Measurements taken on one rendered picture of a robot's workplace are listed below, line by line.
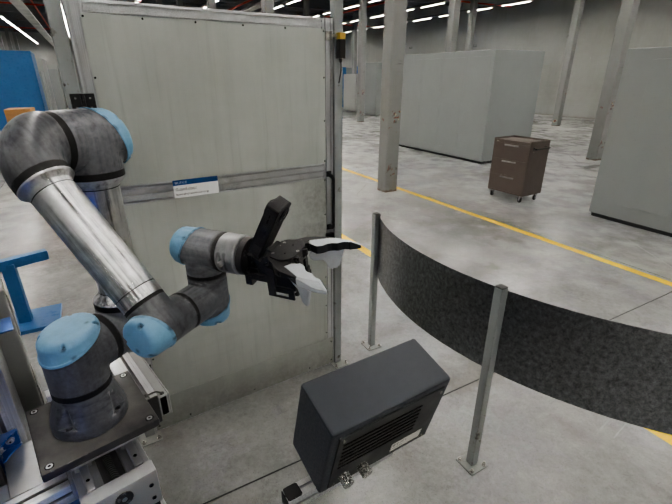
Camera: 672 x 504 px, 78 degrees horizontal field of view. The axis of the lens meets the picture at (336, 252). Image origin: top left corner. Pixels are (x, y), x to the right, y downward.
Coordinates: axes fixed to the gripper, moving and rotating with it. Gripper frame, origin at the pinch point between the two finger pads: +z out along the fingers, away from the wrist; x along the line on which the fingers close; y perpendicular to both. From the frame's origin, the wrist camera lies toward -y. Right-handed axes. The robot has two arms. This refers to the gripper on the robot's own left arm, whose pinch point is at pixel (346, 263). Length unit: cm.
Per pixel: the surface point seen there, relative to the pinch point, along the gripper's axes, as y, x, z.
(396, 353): 21.3, -4.4, 7.6
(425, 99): 161, -1008, -199
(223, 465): 152, -35, -85
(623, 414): 99, -81, 74
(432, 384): 23.1, -0.8, 15.3
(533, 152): 153, -593, 46
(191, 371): 124, -60, -117
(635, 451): 164, -123, 101
